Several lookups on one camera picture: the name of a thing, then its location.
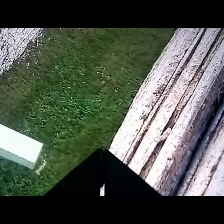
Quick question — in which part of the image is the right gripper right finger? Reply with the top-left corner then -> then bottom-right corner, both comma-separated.
102,148 -> 162,197

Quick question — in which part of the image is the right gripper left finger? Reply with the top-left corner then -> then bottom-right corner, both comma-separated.
45,148 -> 105,197

